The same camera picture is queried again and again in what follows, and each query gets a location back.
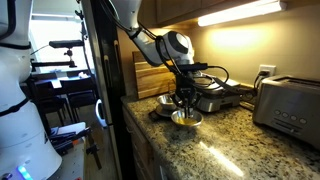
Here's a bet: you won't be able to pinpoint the large steel bowl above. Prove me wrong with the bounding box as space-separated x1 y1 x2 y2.
170 109 204 130

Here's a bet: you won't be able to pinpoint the stainless steel toaster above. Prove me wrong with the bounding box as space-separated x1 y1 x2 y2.
252 74 320 152

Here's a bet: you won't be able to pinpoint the wooden cutting board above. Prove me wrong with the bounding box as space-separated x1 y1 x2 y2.
132 50 178 100

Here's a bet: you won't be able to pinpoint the dark dining table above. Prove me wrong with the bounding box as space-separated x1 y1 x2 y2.
31 73 96 88

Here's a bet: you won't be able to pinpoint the under-cabinet light bar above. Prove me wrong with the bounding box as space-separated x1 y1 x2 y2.
197 0 288 28

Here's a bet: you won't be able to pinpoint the white ring-shaped object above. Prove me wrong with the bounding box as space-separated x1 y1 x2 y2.
94 98 110 129

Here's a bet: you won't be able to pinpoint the stainless panini grill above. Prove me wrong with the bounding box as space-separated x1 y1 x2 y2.
193 71 243 114

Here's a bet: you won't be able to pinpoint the orange and black tools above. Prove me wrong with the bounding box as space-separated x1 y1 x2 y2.
49 127 93 156

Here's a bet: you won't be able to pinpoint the dark tall appliance panel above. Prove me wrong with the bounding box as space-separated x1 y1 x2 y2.
81 0 138 180

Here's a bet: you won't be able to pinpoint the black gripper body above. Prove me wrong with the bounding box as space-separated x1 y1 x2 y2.
175 73 199 97

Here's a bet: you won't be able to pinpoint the white wall outlet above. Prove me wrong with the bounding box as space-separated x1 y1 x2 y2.
258 64 277 79

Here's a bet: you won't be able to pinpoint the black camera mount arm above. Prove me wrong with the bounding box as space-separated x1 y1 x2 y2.
30 48 78 73

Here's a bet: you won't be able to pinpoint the black power plug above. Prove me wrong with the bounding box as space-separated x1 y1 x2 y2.
254 70 270 90

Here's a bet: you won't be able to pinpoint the wooden wall cabinet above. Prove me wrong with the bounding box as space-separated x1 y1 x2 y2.
138 0 320 30

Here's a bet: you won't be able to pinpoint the black clamp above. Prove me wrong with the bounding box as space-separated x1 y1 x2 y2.
85 133 103 171

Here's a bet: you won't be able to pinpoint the small steel bowl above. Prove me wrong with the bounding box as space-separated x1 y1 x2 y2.
156 93 180 112

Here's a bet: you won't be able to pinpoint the white perforated robot table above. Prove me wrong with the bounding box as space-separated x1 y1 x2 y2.
46 121 92 180

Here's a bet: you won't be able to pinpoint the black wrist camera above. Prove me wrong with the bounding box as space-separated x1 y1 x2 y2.
176 61 210 73

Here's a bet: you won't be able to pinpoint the dark dining chair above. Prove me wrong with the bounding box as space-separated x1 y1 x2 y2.
59 77 98 123
28 79 68 127

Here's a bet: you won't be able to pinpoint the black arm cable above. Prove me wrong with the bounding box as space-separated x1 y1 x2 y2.
99 0 183 76

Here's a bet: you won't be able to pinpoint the wooden drawer cabinet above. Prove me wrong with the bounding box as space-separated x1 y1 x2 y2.
121 104 168 180

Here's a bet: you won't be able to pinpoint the black camera bar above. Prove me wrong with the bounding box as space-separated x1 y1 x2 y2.
48 39 85 50

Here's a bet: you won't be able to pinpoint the black camera cable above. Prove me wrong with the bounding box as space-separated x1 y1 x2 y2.
199 64 231 89

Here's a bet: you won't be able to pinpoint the bright window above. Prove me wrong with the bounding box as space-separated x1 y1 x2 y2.
29 13 88 73

